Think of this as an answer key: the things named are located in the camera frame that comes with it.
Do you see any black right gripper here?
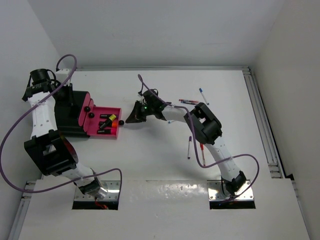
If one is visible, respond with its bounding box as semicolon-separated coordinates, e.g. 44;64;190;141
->
126;100;155;123

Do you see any yellow highlighter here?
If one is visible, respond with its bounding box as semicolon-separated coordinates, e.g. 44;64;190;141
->
104;114;117;127

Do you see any orange highlighter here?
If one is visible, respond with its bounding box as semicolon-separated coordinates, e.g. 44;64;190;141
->
98;121;118;128

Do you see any pink drawer tray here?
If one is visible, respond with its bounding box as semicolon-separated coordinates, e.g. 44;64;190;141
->
83;105;122;139

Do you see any blue cap white marker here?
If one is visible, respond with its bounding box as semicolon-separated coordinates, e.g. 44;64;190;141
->
199;88;210;106

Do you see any purple highlighter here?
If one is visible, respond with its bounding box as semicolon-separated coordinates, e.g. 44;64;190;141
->
99;114;111;119

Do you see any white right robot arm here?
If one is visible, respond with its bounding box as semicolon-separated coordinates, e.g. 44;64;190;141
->
125;89;247;197

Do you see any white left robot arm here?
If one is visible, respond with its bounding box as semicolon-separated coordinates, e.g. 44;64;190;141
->
22;68;108;200

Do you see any black drawer cabinet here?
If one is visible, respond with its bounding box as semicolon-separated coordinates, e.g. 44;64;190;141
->
54;90;90;138

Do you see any black round drawer knob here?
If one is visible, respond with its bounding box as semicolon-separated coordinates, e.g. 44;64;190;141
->
118;120;125;126

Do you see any red gel pen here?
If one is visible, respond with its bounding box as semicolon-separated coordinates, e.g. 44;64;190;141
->
179;99;200;102

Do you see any blue gel pen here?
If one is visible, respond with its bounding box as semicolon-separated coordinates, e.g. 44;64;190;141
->
180;101;200;106

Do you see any purple cap white marker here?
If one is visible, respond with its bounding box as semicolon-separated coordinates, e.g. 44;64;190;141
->
187;136;192;160

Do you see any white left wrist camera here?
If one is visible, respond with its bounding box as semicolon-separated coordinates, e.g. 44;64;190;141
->
55;68;71;83

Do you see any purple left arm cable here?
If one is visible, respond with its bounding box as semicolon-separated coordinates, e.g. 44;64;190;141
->
0;54;123;193

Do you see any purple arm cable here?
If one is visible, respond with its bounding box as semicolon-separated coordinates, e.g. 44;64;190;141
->
0;54;123;193
137;73;260;201

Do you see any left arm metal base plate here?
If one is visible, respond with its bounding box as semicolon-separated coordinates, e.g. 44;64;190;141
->
74;180;120;202

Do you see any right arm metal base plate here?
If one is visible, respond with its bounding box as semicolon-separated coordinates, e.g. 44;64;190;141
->
207;180;254;202

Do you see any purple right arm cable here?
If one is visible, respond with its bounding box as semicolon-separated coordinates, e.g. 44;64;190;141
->
137;73;260;201

